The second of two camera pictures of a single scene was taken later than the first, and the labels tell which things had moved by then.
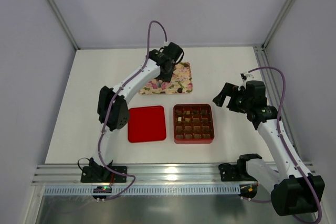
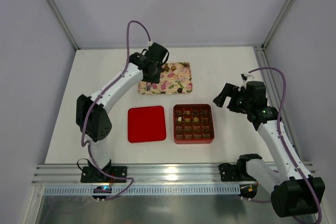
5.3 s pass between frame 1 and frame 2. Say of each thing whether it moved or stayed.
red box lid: stayed
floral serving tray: stayed
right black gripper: stayed
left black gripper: moved
